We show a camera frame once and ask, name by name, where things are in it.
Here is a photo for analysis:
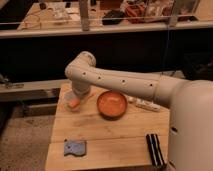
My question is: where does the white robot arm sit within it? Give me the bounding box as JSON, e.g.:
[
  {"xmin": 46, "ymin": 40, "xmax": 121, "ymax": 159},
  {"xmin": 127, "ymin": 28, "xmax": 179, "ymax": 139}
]
[{"xmin": 65, "ymin": 51, "xmax": 213, "ymax": 171}]

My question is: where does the white ceramic cup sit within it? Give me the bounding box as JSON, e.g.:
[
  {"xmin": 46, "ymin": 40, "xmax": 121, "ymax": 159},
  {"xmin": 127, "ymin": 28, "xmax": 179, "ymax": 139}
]
[{"xmin": 64, "ymin": 91, "xmax": 81, "ymax": 111}]

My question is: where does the orange bowl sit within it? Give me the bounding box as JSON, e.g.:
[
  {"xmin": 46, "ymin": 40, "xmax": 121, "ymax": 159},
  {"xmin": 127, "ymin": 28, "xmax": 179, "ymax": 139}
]
[{"xmin": 97, "ymin": 91, "xmax": 127, "ymax": 119}]

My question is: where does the blue sponge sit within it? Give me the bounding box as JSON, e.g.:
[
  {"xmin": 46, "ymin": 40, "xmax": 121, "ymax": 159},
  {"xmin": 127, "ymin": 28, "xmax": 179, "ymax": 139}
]
[{"xmin": 64, "ymin": 140, "xmax": 87, "ymax": 157}]

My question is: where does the white toy object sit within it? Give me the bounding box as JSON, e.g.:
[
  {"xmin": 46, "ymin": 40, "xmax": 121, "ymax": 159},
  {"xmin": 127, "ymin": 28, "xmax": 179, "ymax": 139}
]
[{"xmin": 127, "ymin": 96, "xmax": 160, "ymax": 112}]

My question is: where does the black bag on desk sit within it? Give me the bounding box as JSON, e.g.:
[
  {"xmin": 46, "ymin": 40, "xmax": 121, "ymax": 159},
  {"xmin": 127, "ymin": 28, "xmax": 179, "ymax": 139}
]
[{"xmin": 102, "ymin": 10, "xmax": 124, "ymax": 25}]

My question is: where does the black white striped block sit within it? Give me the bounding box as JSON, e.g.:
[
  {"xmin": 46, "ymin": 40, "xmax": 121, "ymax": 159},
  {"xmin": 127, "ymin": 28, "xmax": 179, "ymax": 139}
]
[{"xmin": 146, "ymin": 134, "xmax": 165, "ymax": 166}]

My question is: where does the red cloth item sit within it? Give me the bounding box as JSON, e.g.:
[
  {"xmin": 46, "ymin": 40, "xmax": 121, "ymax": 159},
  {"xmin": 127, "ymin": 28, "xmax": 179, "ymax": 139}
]
[{"xmin": 125, "ymin": 3, "xmax": 146, "ymax": 24}]

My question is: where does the metal vertical post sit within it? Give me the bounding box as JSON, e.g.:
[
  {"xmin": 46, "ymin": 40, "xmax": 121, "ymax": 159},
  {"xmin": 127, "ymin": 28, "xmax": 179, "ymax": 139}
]
[{"xmin": 79, "ymin": 0, "xmax": 90, "ymax": 31}]

